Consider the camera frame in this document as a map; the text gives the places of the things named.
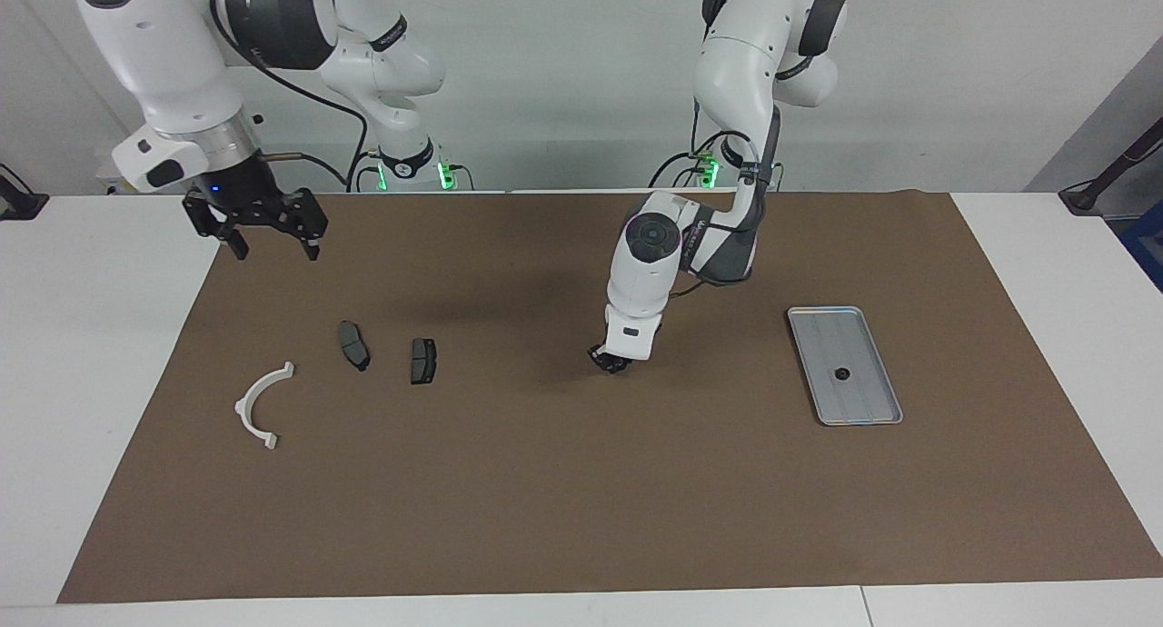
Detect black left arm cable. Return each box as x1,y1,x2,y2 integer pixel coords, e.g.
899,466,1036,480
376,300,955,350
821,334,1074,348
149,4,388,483
671,100,784,298

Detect white box yellow labels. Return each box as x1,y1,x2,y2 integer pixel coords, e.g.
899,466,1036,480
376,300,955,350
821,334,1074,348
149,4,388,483
95,152,146,196

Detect brown table mat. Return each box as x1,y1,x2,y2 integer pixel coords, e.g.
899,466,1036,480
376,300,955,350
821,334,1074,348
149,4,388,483
56,189,1163,605

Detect black right base cables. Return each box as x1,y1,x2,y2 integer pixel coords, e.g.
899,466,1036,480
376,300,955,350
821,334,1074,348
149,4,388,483
345,150,473,194

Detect silver metal tray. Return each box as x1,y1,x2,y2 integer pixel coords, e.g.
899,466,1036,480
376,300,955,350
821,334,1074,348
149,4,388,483
787,305,904,427

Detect dark grey brake pad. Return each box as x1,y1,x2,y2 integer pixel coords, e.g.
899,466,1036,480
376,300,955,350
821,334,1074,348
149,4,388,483
337,320,372,373
410,337,440,386

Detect white curved plastic bracket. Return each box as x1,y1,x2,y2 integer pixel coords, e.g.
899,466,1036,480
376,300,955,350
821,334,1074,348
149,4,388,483
234,362,296,452

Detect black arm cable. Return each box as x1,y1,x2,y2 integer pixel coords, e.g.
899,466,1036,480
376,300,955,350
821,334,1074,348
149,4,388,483
207,0,371,192
671,100,784,298

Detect blue crate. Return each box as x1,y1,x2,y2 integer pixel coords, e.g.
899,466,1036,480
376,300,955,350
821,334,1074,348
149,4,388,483
1119,204,1163,292

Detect black base cables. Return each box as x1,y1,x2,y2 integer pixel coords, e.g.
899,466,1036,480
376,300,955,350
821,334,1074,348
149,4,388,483
649,132,728,190
345,150,473,194

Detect black left base cables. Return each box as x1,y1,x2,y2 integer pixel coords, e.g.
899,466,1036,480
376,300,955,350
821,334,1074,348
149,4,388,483
649,132,728,190

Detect black clamp mount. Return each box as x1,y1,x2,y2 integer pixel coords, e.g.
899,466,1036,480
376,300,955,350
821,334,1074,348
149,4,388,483
0,164,51,221

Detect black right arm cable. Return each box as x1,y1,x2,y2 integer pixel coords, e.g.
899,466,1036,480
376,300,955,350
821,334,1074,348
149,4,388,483
207,0,371,192

